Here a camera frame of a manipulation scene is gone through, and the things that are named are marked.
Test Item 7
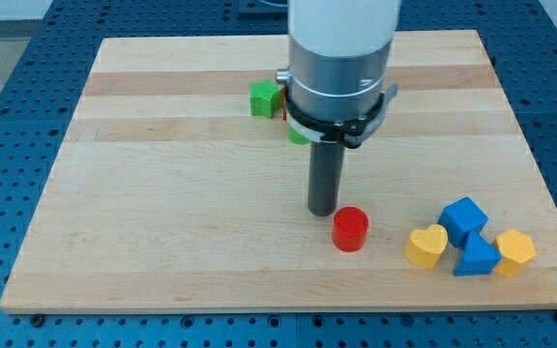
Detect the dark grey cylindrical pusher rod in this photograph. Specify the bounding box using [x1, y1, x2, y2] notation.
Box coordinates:
[308, 142, 344, 217]

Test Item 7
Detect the yellow hexagon block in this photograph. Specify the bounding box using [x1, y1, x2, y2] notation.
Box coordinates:
[493, 229, 536, 277]

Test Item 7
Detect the red cylinder block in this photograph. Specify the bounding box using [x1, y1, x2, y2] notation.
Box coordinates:
[332, 207, 369, 252]

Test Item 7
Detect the yellow heart block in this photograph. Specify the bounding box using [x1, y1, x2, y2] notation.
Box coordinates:
[403, 224, 449, 270]

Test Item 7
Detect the red block behind arm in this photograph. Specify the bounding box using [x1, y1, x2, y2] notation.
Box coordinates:
[281, 86, 287, 122]

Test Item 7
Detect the green round block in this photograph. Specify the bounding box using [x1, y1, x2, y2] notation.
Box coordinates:
[287, 126, 309, 145]

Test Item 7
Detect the light wooden board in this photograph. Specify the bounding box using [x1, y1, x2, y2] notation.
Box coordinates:
[0, 30, 557, 314]

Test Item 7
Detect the blue cube block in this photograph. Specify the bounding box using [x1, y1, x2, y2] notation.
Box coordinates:
[438, 196, 488, 247]

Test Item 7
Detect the blue triangle block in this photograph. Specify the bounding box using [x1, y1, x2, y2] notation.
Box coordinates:
[454, 231, 502, 276]

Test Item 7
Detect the green star block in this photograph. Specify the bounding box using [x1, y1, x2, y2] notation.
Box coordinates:
[249, 79, 282, 119]

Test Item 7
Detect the black clamp flange mount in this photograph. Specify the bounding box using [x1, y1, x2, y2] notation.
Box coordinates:
[285, 84, 398, 149]

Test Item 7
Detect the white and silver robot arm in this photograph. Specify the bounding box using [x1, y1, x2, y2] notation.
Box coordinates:
[277, 0, 401, 217]

